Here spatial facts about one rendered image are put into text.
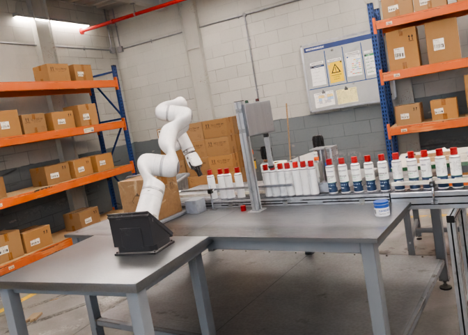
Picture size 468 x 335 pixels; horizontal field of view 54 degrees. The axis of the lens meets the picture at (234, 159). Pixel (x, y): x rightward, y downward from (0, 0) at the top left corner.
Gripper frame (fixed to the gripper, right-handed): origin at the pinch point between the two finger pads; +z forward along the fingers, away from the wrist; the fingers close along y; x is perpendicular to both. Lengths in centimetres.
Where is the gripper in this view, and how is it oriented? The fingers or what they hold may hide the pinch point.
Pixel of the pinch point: (199, 173)
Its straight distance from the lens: 319.7
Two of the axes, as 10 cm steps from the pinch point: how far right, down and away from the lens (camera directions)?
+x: -7.2, 4.2, 5.5
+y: 5.4, -1.7, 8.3
